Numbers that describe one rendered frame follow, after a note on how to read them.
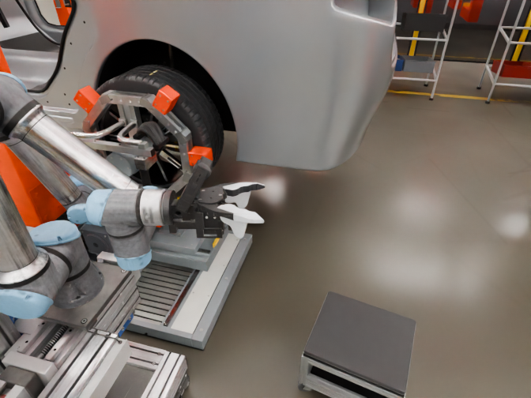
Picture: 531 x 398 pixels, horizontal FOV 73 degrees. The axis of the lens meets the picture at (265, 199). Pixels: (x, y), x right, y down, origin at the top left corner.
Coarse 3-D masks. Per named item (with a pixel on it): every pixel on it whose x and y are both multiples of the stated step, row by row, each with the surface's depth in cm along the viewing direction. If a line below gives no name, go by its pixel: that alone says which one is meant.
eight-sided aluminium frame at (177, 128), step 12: (108, 96) 158; (120, 96) 157; (132, 96) 156; (144, 96) 156; (96, 108) 165; (84, 120) 170; (96, 120) 173; (168, 120) 157; (180, 132) 159; (180, 144) 162; (192, 144) 168; (180, 156) 166; (192, 168) 174; (180, 180) 174
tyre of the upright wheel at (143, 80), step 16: (112, 80) 164; (128, 80) 161; (144, 80) 159; (160, 80) 163; (176, 80) 168; (192, 80) 176; (192, 96) 168; (208, 96) 178; (176, 112) 164; (192, 112) 163; (208, 112) 173; (192, 128) 166; (208, 128) 171; (208, 144) 172
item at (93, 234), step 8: (88, 224) 197; (88, 232) 194; (96, 232) 193; (104, 232) 192; (88, 240) 196; (96, 240) 194; (104, 240) 194; (88, 248) 202; (96, 248) 198; (104, 248) 196
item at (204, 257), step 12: (204, 240) 225; (216, 240) 220; (156, 252) 213; (168, 252) 217; (180, 252) 216; (204, 252) 213; (216, 252) 220; (180, 264) 214; (192, 264) 211; (204, 264) 208
